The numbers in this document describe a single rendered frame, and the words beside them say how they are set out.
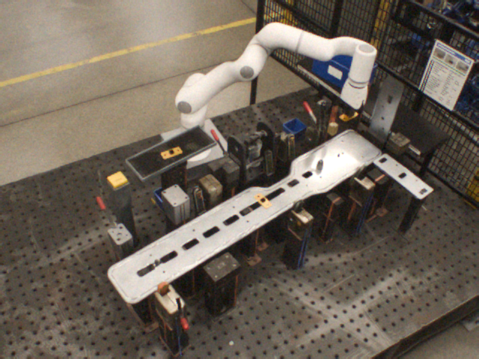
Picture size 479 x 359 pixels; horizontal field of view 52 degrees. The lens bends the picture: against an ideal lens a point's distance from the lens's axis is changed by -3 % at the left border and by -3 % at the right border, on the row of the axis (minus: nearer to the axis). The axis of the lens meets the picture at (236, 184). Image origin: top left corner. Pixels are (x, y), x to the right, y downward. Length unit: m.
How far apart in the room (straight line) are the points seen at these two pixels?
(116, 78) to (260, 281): 2.74
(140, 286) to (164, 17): 3.81
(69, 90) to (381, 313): 3.19
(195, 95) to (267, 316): 1.02
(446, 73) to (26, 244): 2.12
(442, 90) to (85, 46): 3.40
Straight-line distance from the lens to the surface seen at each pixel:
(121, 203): 2.11
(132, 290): 1.93
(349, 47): 2.15
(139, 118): 4.10
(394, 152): 2.51
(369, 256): 2.46
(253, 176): 2.31
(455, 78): 2.56
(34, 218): 2.62
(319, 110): 2.36
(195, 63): 4.67
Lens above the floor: 2.65
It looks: 48 degrees down
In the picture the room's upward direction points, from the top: 4 degrees clockwise
